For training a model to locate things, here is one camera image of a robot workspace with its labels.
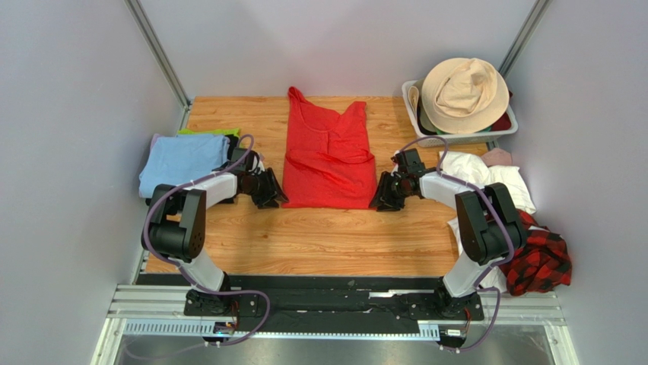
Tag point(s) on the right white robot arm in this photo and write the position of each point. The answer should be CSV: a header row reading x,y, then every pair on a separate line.
x,y
490,228

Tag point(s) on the folded black garment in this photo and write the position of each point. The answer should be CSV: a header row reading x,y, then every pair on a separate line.
x,y
232,144

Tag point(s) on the dark red garment in basket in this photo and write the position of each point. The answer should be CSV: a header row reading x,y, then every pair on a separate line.
x,y
502,124

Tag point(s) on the white perforated plastic basket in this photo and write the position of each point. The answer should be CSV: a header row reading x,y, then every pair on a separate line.
x,y
459,139

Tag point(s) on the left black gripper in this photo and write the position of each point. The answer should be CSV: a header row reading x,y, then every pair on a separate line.
x,y
266,200

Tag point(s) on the white crumpled shirt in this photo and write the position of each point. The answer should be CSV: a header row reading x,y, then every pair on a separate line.
x,y
473,169

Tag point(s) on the folded lime green shorts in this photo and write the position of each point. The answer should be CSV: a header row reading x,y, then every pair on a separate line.
x,y
234,132

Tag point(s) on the red t-shirt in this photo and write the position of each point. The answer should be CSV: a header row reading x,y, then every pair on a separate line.
x,y
327,162

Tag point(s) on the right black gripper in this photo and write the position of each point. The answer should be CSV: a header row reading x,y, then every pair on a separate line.
x,y
392,188

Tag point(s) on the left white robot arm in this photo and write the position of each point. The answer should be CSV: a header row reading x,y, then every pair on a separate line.
x,y
175,226

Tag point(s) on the teal garment in basket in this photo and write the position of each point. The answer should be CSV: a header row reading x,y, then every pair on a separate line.
x,y
441,132

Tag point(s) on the aluminium frame rail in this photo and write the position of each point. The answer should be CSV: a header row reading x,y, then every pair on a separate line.
x,y
148,310

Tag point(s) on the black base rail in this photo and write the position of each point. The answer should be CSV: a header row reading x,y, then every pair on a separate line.
x,y
326,304

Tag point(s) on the pink garment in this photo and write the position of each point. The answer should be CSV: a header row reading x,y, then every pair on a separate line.
x,y
497,157

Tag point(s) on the beige bucket hat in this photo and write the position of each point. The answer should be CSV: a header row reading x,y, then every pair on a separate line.
x,y
464,95

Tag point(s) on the red black plaid shirt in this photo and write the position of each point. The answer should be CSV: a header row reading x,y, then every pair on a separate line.
x,y
542,264

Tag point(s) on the folded light blue shirt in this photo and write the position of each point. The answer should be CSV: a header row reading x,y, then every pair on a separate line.
x,y
177,162

